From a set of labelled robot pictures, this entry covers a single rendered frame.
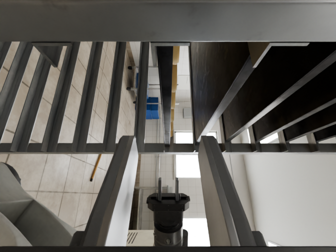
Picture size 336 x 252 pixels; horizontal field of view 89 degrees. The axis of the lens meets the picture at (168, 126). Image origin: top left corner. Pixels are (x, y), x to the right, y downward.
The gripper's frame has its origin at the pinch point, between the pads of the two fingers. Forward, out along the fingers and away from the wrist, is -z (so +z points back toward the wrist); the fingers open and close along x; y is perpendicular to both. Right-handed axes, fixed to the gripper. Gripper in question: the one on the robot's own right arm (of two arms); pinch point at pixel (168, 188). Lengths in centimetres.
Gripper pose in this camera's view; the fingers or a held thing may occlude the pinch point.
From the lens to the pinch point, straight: 52.8
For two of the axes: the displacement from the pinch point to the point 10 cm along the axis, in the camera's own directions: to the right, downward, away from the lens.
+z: 0.0, 9.8, 1.8
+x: 10.0, 0.0, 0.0
